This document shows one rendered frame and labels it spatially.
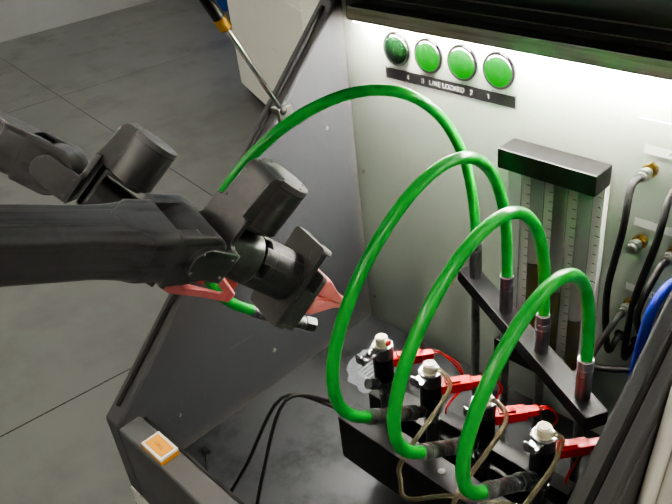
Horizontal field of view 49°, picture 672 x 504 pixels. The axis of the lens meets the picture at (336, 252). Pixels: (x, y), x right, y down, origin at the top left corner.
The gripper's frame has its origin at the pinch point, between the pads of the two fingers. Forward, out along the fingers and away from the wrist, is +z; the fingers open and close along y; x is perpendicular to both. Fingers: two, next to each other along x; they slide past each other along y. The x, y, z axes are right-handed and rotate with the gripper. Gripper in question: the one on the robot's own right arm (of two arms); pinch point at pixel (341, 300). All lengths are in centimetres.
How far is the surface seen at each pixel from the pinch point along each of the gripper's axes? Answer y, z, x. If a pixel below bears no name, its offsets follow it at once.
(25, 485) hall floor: -124, 50, 123
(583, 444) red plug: 2.4, 19.8, -24.4
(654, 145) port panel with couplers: 35.1, 17.5, -11.2
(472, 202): 18.4, 15.6, 5.7
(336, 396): -6.9, -3.5, -11.3
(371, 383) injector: -8.4, 12.5, -0.3
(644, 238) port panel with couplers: 26.2, 26.1, -12.0
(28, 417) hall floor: -119, 54, 153
